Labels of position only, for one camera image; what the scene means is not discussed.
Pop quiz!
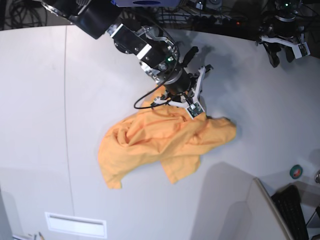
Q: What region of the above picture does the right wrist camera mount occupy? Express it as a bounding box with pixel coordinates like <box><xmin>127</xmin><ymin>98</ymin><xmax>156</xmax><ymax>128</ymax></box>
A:
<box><xmin>151</xmin><ymin>64</ymin><xmax>213</xmax><ymax>119</ymax></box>

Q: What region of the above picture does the white partition panel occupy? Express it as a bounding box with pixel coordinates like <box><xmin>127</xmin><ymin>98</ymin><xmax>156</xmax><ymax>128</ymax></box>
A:
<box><xmin>247</xmin><ymin>178</ymin><xmax>293</xmax><ymax>240</ymax></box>

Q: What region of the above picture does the metal knob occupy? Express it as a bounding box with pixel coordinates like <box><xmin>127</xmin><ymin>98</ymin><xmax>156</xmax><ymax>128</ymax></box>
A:
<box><xmin>314</xmin><ymin>170</ymin><xmax>320</xmax><ymax>184</ymax></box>

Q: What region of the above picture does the white recessed table tray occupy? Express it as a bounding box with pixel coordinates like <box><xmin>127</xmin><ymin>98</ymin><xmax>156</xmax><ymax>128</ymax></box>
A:
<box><xmin>44</xmin><ymin>212</ymin><xmax>108</xmax><ymax>239</ymax></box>

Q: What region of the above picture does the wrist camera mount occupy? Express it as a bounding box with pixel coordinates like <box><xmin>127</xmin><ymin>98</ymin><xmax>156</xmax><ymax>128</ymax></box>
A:
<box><xmin>151</xmin><ymin>64</ymin><xmax>213</xmax><ymax>119</ymax></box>
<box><xmin>261</xmin><ymin>35</ymin><xmax>311</xmax><ymax>59</ymax></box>

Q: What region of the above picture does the orange t-shirt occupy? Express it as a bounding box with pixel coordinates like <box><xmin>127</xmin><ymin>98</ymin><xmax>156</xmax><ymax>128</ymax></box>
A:
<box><xmin>97</xmin><ymin>85</ymin><xmax>238</xmax><ymax>190</ymax></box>

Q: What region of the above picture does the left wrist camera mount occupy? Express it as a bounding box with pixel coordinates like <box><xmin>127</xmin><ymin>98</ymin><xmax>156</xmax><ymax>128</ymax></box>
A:
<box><xmin>261</xmin><ymin>35</ymin><xmax>311</xmax><ymax>59</ymax></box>

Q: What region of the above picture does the black keyboard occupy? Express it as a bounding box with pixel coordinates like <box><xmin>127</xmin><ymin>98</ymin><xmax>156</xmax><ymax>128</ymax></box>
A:
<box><xmin>271</xmin><ymin>184</ymin><xmax>309</xmax><ymax>240</ymax></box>

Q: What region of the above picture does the green tape roll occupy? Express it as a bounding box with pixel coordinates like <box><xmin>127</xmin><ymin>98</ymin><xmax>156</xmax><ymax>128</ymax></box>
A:
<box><xmin>289</xmin><ymin>164</ymin><xmax>303</xmax><ymax>180</ymax></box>

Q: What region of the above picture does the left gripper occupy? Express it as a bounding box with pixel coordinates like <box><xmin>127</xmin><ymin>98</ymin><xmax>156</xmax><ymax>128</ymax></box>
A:
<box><xmin>259</xmin><ymin>30</ymin><xmax>304</xmax><ymax>67</ymax></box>

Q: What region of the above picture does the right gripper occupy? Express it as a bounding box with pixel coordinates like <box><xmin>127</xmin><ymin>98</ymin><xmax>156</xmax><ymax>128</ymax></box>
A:
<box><xmin>163</xmin><ymin>46</ymin><xmax>200</xmax><ymax>100</ymax></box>

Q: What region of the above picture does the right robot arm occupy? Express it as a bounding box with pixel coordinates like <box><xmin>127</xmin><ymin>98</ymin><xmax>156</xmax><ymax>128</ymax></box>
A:
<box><xmin>41</xmin><ymin>0</ymin><xmax>200</xmax><ymax>99</ymax></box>

